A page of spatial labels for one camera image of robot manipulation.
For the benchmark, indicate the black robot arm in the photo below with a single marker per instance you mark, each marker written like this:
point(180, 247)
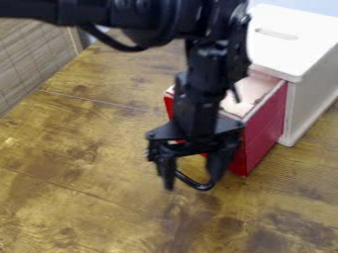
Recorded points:
point(134, 25)

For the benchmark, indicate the black metal drawer handle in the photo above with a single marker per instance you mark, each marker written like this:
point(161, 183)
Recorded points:
point(192, 183)

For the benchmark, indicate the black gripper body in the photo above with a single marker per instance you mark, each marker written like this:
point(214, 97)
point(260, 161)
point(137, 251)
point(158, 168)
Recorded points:
point(196, 130)

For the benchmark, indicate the red wooden drawer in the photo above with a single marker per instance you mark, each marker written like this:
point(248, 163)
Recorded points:
point(261, 113)

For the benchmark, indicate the white wooden cabinet box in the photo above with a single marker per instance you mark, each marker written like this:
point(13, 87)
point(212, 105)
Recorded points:
point(293, 46)

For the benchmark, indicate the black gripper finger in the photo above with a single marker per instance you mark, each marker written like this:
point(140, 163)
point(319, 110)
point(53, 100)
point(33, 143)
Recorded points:
point(220, 160)
point(166, 163)

